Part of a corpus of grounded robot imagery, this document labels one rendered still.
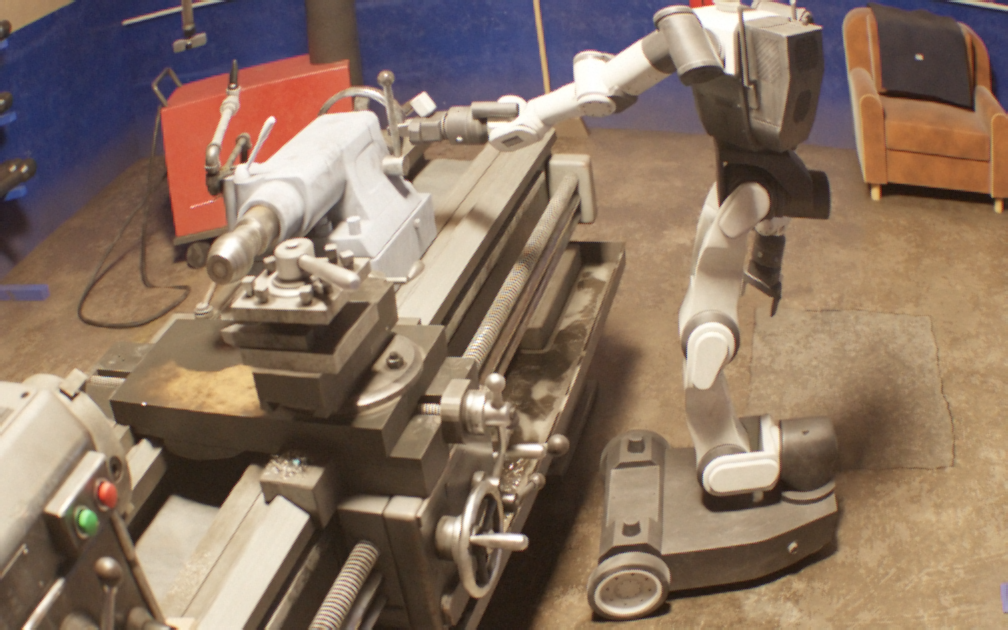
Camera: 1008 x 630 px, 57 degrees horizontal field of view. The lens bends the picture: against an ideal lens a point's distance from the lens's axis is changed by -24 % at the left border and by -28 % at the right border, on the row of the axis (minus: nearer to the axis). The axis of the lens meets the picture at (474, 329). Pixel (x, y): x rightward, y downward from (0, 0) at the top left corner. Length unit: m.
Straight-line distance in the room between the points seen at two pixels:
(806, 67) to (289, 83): 2.85
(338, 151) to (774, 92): 0.89
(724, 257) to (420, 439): 0.88
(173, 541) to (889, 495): 1.98
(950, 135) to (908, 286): 1.06
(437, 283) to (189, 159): 2.57
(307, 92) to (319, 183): 2.49
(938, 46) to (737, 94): 3.10
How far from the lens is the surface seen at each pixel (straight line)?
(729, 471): 2.69
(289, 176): 2.19
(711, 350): 2.51
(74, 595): 1.16
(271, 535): 1.74
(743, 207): 2.39
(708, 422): 2.66
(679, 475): 2.92
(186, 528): 2.00
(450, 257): 2.50
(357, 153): 2.38
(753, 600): 2.75
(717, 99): 2.30
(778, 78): 2.22
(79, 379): 1.51
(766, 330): 3.92
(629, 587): 2.67
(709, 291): 2.50
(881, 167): 5.06
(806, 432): 2.74
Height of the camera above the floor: 1.85
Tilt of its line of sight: 27 degrees down
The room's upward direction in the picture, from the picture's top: 7 degrees counter-clockwise
